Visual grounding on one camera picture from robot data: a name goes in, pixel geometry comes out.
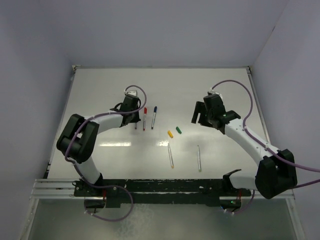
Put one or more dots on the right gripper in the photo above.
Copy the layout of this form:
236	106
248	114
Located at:
200	108

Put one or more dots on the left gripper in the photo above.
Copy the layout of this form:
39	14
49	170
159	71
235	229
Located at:
136	119

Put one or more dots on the red marker pen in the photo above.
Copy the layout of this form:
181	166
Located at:
144	121

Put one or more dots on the yellow pen cap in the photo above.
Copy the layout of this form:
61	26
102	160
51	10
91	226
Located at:
170	134

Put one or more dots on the yellow marker pen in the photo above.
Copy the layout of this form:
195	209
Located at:
170	155

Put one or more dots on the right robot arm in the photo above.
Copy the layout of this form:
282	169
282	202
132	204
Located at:
275	172

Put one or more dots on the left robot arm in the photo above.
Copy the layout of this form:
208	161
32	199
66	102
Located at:
78	138

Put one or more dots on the green marker pen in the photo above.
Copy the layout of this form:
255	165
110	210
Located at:
199	159

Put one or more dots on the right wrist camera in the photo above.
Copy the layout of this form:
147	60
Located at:
215	93

